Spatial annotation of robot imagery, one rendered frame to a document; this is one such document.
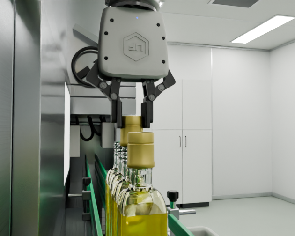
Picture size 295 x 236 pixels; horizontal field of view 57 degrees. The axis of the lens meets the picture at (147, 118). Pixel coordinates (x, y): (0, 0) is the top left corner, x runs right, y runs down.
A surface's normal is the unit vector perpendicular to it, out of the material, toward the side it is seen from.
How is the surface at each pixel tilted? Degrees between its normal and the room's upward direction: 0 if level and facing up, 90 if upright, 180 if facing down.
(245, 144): 90
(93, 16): 90
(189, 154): 90
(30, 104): 90
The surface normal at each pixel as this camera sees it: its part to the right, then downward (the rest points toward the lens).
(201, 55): 0.24, -0.04
